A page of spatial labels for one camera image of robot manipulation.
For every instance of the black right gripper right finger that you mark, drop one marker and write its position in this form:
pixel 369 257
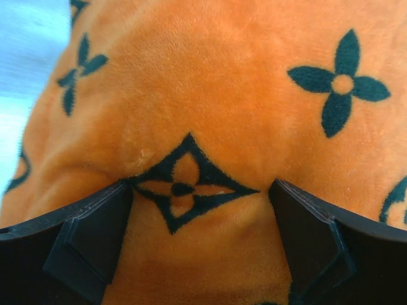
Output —
pixel 336 256

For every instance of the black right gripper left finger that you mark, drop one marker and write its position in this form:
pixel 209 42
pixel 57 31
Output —
pixel 69 255

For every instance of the orange patterned plush pillowcase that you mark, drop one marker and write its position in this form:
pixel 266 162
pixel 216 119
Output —
pixel 201 105

